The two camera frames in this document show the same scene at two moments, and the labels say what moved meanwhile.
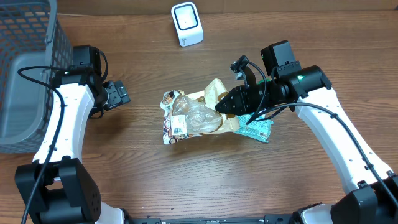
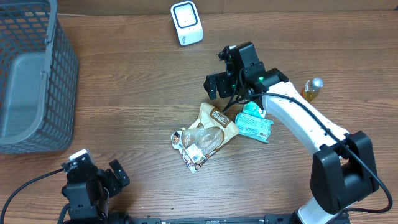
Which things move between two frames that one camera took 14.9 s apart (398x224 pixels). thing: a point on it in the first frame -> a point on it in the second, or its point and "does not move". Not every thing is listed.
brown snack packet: (195, 113) -> (197, 141)
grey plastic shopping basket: (31, 34) does not move
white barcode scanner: (188, 25) does not move
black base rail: (268, 219) does not move
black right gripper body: (249, 100) -> (218, 83)
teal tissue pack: (260, 129) does not move
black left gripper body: (114, 96) -> (109, 183)
